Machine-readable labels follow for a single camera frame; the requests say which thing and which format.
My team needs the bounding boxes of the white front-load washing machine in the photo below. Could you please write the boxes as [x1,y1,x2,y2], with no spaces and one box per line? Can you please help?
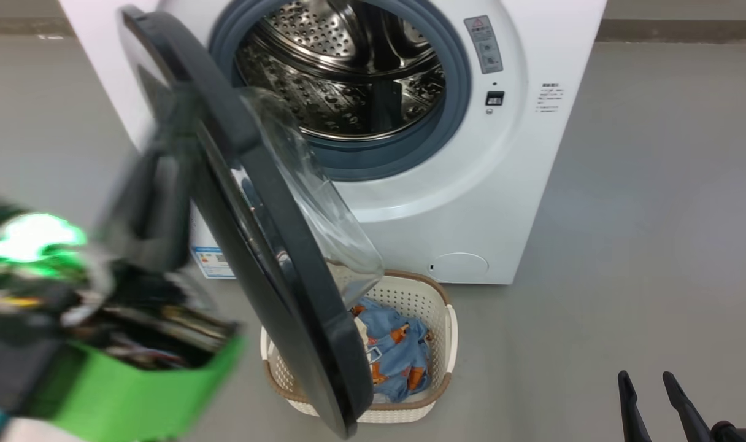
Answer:
[57,0,608,286]

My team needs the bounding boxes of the blue garment with orange print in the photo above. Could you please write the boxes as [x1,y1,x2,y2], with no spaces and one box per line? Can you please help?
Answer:
[348,298,433,404]

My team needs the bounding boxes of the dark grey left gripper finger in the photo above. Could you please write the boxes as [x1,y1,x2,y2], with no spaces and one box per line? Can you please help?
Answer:
[141,144,197,274]

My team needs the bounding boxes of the small printed text label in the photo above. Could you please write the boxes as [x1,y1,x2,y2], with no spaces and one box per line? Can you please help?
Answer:
[536,83,564,114]

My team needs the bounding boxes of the colourful patterned cloth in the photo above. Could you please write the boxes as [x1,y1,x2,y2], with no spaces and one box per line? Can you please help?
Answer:
[353,316,383,378]

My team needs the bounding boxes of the black round glass washer door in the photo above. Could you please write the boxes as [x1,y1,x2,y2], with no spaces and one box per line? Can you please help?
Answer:
[117,5,386,440]

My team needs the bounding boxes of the round white drain filter cover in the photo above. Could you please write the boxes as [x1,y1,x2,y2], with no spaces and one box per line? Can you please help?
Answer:
[430,253,489,283]

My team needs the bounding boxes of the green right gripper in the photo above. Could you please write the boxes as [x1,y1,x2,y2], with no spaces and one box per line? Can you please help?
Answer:
[617,370,746,442]

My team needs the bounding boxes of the blue energy label sticker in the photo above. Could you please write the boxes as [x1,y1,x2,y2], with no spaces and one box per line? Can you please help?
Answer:
[191,246,236,280]

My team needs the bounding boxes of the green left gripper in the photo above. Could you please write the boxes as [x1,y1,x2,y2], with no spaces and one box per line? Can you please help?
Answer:
[36,147,246,441]

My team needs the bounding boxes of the grey warning label sticker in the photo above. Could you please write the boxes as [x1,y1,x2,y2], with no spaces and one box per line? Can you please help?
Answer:
[464,15,504,74]

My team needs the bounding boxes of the stainless steel washing machine drum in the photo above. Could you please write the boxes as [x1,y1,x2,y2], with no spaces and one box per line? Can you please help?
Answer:
[235,0,446,142]

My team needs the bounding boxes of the cream laundry basket brown rim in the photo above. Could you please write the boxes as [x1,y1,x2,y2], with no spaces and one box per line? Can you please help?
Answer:
[261,270,458,424]

